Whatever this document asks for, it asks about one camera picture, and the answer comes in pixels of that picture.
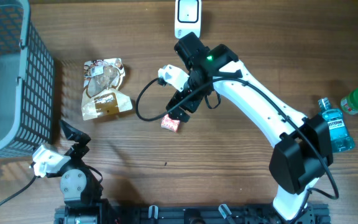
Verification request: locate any red white small box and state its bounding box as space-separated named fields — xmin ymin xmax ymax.
xmin=160 ymin=114 xmax=180 ymax=133

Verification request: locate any snack packet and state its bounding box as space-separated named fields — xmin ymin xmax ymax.
xmin=81 ymin=58 xmax=132 ymax=121

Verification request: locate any blue mouthwash bottle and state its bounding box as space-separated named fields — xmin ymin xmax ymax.
xmin=318 ymin=98 xmax=355 ymax=153

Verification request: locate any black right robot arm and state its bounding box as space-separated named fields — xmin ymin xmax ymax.
xmin=158 ymin=32 xmax=333 ymax=223

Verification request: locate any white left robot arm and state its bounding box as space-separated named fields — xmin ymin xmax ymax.
xmin=54 ymin=119 xmax=114 ymax=224

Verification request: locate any white barcode scanner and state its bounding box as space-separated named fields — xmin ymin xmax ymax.
xmin=174 ymin=0 xmax=202 ymax=39

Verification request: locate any grey plastic mesh basket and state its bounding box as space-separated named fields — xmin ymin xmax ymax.
xmin=0 ymin=0 xmax=55 ymax=158

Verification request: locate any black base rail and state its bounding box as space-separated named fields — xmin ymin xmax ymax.
xmin=53 ymin=202 xmax=332 ymax=224

